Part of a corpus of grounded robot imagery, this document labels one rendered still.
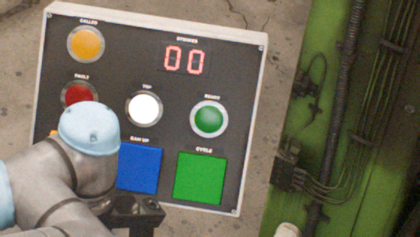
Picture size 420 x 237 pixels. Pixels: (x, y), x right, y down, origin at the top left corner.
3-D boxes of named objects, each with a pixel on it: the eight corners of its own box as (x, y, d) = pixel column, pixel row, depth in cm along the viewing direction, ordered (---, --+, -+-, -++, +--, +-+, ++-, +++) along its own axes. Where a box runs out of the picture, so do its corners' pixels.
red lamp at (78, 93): (85, 121, 155) (85, 100, 152) (61, 107, 156) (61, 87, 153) (97, 109, 157) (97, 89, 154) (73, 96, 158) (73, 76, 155)
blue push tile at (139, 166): (155, 195, 157) (162, 149, 155) (107, 188, 158) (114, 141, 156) (156, 191, 159) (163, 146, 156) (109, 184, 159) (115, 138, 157)
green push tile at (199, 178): (219, 206, 156) (227, 160, 155) (171, 198, 157) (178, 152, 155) (220, 202, 158) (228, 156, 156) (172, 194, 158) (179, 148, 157)
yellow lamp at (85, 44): (91, 67, 153) (92, 45, 150) (67, 54, 154) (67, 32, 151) (103, 55, 155) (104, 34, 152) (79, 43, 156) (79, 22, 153)
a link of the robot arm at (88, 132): (40, 115, 124) (96, 86, 129) (41, 174, 132) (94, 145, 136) (79, 153, 120) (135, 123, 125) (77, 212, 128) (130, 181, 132)
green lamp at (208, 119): (214, 142, 154) (217, 121, 151) (189, 127, 155) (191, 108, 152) (225, 130, 156) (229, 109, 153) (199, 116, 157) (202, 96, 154)
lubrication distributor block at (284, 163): (293, 209, 189) (305, 160, 180) (264, 193, 191) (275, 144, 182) (301, 197, 191) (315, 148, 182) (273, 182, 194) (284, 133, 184)
